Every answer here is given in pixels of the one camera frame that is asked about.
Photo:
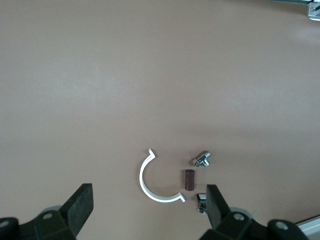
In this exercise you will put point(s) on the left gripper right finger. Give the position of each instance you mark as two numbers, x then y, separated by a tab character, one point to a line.
217	210

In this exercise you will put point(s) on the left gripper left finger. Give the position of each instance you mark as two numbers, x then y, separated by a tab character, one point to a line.
80	205

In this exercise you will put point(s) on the dark brown block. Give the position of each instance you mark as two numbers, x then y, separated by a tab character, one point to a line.
189	180

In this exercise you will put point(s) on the chrome metal tee fitting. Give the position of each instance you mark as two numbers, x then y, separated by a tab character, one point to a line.
201	160

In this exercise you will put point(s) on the small black push switch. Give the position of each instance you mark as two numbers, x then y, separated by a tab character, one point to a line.
201	197

